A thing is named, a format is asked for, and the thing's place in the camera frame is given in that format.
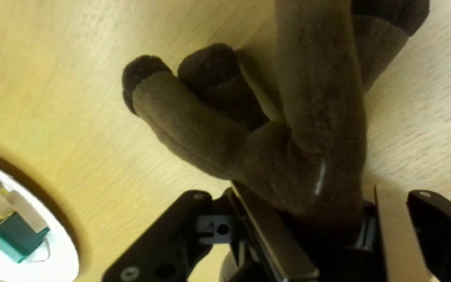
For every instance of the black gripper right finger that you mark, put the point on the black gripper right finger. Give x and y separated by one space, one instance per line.
445 229

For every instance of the teal block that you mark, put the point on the teal block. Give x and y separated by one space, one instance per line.
16 237

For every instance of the white plate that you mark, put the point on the white plate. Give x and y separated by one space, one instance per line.
54 260

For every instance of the brown plush toy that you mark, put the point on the brown plush toy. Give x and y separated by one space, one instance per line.
298 103

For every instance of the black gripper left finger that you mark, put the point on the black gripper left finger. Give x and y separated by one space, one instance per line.
267 235

